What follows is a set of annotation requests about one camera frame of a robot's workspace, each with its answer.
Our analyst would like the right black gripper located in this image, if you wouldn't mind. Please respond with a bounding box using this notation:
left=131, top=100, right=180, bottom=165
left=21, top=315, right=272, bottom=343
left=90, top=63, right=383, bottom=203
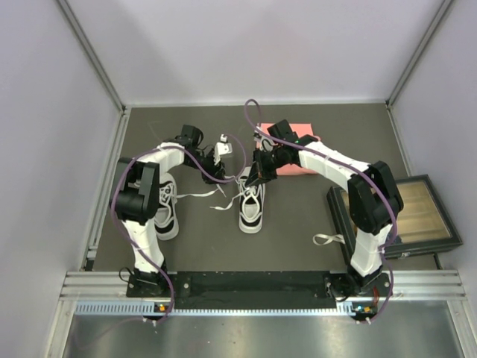
left=246, top=146, right=287, bottom=189

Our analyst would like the black white sneaker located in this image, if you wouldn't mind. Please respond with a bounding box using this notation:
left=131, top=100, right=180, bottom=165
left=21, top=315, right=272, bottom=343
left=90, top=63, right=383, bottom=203
left=154, top=173, right=218, bottom=241
left=210, top=166, right=268, bottom=235

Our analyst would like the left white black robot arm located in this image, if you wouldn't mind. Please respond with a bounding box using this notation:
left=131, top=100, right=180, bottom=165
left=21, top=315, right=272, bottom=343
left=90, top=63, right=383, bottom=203
left=110, top=125, right=233, bottom=298

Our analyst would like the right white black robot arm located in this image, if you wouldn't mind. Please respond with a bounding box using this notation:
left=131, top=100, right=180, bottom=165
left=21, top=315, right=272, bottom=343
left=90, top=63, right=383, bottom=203
left=244, top=120, right=404, bottom=295

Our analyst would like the pink folded cloth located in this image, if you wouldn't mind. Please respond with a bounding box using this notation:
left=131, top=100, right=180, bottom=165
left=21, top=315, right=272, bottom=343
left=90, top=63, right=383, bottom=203
left=255, top=122, right=318, bottom=176

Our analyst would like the loose white shoelace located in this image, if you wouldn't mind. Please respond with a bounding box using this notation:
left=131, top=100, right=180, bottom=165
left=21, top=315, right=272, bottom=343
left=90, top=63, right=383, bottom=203
left=312, top=233, right=345, bottom=246

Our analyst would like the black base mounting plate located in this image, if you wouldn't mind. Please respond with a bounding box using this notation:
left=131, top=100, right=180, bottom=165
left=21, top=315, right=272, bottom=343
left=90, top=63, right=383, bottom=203
left=120, top=270, right=391, bottom=310

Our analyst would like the black glass-lid display box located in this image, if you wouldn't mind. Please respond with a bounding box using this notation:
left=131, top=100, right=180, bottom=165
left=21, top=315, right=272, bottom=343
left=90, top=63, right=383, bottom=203
left=326, top=175, right=462, bottom=263

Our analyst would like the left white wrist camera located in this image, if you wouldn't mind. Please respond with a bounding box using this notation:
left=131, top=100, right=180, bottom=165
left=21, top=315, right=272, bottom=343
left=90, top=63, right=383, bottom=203
left=213, top=134, right=233, bottom=166

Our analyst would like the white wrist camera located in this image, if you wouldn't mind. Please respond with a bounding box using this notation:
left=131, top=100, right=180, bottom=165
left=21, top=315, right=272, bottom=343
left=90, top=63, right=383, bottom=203
left=253, top=125, right=275, bottom=151
left=213, top=134, right=233, bottom=166

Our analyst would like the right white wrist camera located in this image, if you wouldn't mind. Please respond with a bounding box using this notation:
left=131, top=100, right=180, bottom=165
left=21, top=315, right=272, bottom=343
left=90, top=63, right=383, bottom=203
left=253, top=125, right=275, bottom=151

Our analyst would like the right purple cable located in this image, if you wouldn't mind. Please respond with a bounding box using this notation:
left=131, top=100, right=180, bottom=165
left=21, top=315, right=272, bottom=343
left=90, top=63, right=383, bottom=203
left=244, top=98, right=398, bottom=325

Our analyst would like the grey slotted cable duct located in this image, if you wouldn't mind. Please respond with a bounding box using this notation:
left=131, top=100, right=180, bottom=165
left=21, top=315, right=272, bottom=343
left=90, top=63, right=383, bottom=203
left=74, top=301, right=377, bottom=317

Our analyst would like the aluminium extrusion rail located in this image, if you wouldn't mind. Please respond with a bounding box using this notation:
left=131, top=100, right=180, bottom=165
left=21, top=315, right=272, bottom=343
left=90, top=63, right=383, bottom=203
left=60, top=270, right=467, bottom=301

